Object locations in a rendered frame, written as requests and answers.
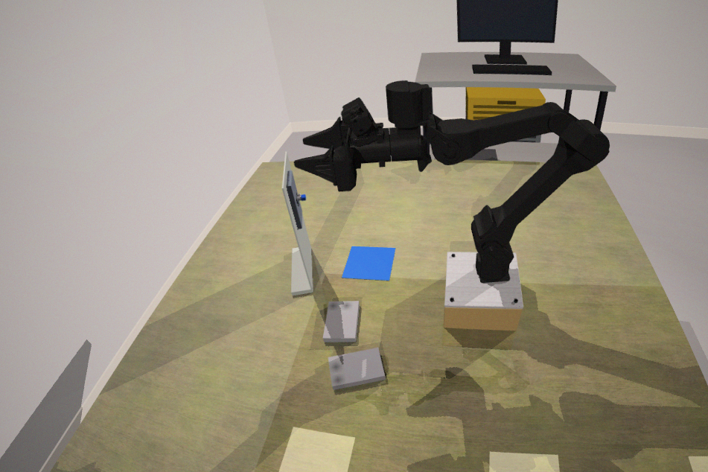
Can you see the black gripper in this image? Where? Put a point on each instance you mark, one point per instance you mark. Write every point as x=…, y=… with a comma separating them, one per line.
x=339, y=165

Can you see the blue flat square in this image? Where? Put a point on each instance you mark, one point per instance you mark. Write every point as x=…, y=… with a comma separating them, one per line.
x=373, y=263

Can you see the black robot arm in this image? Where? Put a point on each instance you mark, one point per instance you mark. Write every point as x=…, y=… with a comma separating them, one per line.
x=581, y=147

